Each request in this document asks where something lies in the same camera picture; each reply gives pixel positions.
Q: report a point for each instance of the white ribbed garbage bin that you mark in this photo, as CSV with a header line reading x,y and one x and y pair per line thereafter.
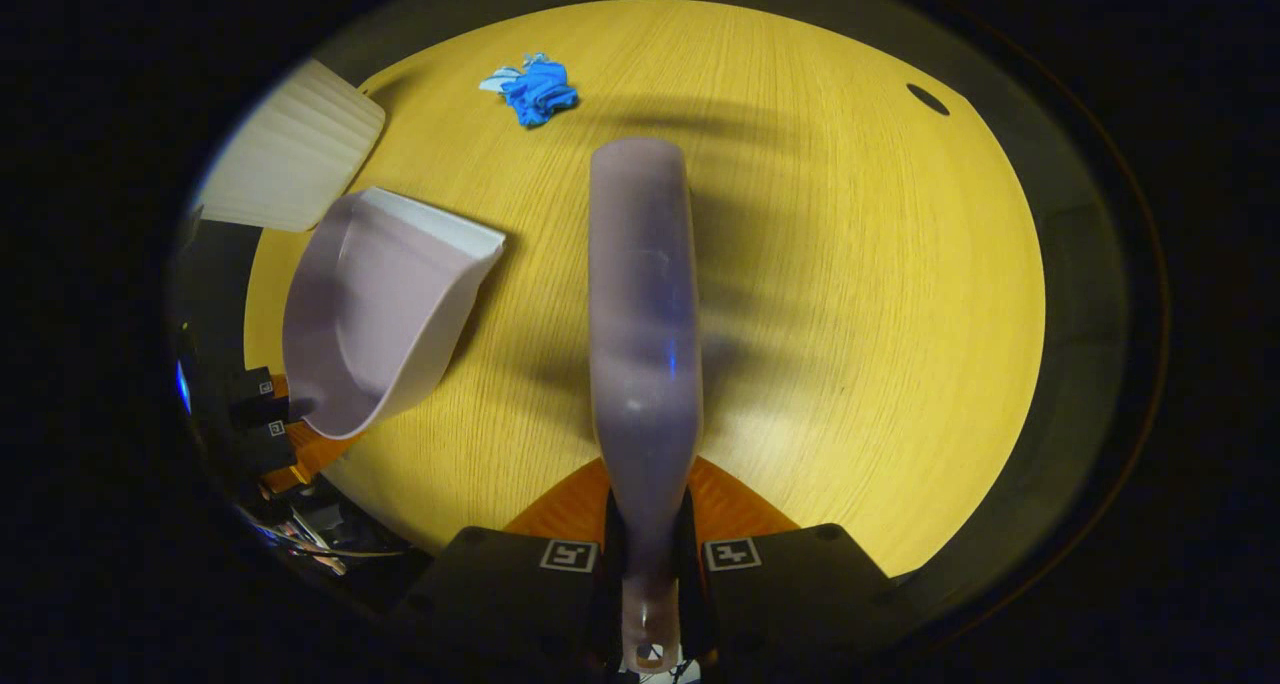
x,y
290,154

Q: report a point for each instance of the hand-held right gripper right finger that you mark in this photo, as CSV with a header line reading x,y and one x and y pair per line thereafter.
x,y
800,594

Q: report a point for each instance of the pale pink dustpan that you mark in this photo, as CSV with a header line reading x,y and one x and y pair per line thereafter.
x,y
380,314

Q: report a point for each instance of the dark blue paper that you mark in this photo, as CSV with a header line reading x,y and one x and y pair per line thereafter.
x,y
540,94

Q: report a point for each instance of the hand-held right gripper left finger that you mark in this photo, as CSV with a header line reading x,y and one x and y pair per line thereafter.
x,y
500,594

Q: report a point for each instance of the light blue paper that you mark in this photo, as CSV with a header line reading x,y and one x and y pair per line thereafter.
x,y
495,81

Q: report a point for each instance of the small pale pink broom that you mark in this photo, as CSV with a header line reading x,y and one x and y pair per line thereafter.
x,y
645,314

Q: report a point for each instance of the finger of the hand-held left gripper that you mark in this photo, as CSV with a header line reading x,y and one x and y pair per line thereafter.
x,y
262,444
250,389

